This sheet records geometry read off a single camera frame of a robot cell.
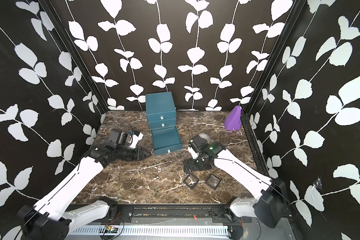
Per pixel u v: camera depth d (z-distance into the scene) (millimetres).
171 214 755
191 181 856
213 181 858
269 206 386
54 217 396
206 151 541
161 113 904
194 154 696
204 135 1041
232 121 1039
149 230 701
